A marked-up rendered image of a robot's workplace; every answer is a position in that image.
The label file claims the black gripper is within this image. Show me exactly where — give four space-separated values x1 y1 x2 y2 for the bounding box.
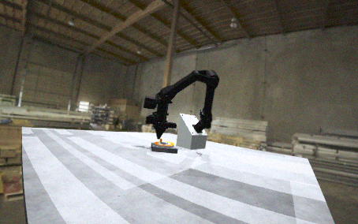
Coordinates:
146 110 177 140

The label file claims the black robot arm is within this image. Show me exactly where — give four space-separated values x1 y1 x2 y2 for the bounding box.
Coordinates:
144 69 220 133

